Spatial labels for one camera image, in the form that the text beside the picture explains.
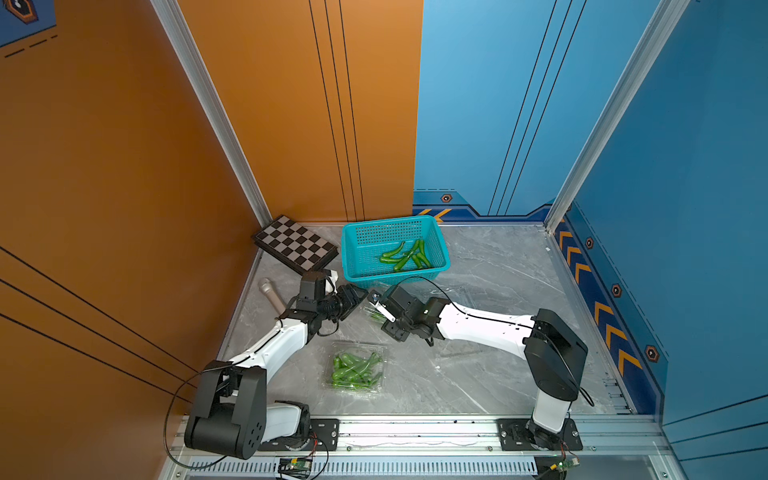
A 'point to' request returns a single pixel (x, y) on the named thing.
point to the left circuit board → (295, 466)
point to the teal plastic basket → (364, 243)
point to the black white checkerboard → (294, 246)
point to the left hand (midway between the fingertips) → (366, 292)
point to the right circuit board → (564, 464)
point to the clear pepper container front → (356, 367)
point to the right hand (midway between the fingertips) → (394, 315)
